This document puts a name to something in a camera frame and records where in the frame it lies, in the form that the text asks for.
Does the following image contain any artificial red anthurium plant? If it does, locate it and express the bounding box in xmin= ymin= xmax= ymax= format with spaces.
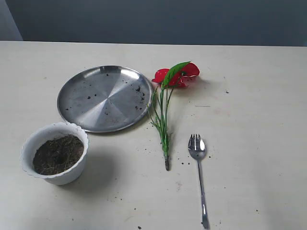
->
xmin=149 ymin=61 xmax=200 ymax=171

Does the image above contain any stainless steel spork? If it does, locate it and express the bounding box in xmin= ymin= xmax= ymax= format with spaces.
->
xmin=188 ymin=134 xmax=209 ymax=230

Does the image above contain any white scalloped flower pot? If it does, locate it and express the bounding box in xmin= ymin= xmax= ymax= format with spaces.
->
xmin=20 ymin=122 xmax=89 ymax=185

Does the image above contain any dark potting soil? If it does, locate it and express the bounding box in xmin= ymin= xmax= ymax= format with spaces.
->
xmin=33 ymin=135 xmax=84 ymax=175

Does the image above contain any round stainless steel plate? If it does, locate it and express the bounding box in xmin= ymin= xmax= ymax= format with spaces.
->
xmin=57 ymin=65 xmax=153 ymax=134

